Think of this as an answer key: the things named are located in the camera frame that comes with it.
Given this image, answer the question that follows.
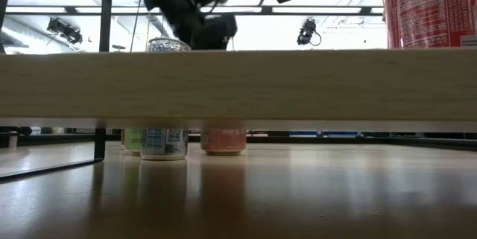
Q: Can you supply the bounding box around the orange Fanta can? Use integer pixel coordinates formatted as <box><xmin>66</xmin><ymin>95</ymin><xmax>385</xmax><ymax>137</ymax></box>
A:
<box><xmin>200</xmin><ymin>127</ymin><xmax>248</xmax><ymax>156</ymax></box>

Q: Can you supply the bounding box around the red beverage can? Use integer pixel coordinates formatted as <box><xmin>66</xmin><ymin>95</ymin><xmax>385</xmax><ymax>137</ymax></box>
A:
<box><xmin>383</xmin><ymin>0</ymin><xmax>477</xmax><ymax>50</ymax></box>

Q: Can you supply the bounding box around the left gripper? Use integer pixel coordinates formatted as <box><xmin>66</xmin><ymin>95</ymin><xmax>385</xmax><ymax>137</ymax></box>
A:
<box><xmin>169</xmin><ymin>10</ymin><xmax>239</xmax><ymax>51</ymax></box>

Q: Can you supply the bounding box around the silver blue beverage can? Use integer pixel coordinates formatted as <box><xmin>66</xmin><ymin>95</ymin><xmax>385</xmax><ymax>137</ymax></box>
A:
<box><xmin>139</xmin><ymin>127</ymin><xmax>189</xmax><ymax>162</ymax></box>

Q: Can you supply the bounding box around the light green Sanzo can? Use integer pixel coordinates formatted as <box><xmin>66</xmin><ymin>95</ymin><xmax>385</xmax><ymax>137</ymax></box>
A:
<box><xmin>122</xmin><ymin>127</ymin><xmax>143</xmax><ymax>156</ymax></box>

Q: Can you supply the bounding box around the silver white beverage can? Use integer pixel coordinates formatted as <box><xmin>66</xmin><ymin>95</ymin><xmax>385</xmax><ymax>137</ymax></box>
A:
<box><xmin>147</xmin><ymin>36</ymin><xmax>192</xmax><ymax>53</ymax></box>

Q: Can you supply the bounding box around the black metal shelf frame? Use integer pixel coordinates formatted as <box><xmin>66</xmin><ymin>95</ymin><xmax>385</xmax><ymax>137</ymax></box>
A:
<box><xmin>0</xmin><ymin>0</ymin><xmax>113</xmax><ymax>181</ymax></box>

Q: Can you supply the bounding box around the light wooden shelf board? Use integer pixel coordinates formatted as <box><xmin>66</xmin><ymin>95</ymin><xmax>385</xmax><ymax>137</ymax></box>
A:
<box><xmin>0</xmin><ymin>48</ymin><xmax>477</xmax><ymax>133</ymax></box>

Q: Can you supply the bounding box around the black overhead mounted camera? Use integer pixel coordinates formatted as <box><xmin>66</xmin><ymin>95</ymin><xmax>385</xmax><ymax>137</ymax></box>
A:
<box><xmin>46</xmin><ymin>17</ymin><xmax>83</xmax><ymax>45</ymax></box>
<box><xmin>297</xmin><ymin>18</ymin><xmax>322</xmax><ymax>47</ymax></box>

